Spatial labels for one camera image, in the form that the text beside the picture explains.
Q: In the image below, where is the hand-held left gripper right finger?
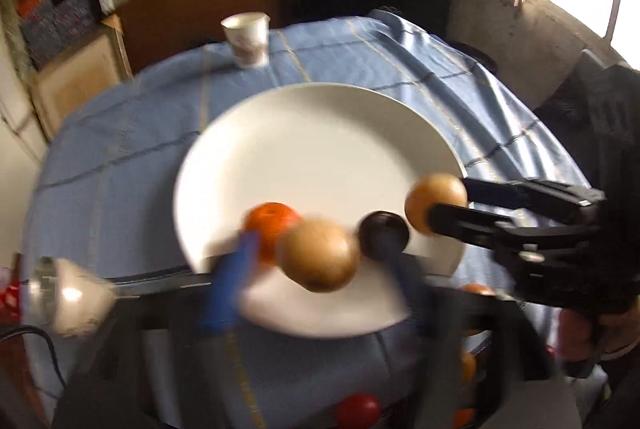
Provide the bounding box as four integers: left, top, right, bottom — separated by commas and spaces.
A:
372, 231, 583, 429

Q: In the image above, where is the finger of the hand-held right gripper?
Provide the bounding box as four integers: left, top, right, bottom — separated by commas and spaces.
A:
429, 204, 522, 256
462, 178, 582, 221

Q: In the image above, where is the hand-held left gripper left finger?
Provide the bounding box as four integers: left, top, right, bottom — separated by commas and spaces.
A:
52, 229, 263, 429

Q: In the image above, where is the tan round fruit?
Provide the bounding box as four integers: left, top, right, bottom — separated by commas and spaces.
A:
276, 219, 362, 294
404, 173, 469, 237

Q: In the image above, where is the red tomato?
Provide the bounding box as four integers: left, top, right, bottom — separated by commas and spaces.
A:
334, 393, 382, 429

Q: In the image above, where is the white plate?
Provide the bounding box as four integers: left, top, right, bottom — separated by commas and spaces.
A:
172, 82, 468, 340

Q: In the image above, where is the person's right hand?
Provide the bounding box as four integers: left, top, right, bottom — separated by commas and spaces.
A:
558, 308, 640, 363

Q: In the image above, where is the dark purple plum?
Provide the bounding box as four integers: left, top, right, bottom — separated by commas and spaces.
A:
358, 211, 411, 261

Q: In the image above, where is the dark cloth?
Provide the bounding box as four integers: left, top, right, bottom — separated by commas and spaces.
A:
534, 50, 640, 210

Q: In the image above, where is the white drink can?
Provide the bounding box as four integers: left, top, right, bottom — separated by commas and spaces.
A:
27, 256, 116, 340

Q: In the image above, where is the blue checked tablecloth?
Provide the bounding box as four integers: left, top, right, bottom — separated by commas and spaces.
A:
22, 9, 616, 429

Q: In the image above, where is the red object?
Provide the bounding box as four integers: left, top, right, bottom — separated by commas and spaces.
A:
0, 281, 23, 325

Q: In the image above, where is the white paper cup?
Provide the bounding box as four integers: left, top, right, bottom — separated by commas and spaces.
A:
221, 12, 271, 70

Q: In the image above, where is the brown wooden cabinet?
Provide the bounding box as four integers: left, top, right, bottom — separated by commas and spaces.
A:
115, 0, 282, 74

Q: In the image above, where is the black cable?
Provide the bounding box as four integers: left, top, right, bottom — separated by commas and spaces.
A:
0, 326, 68, 390

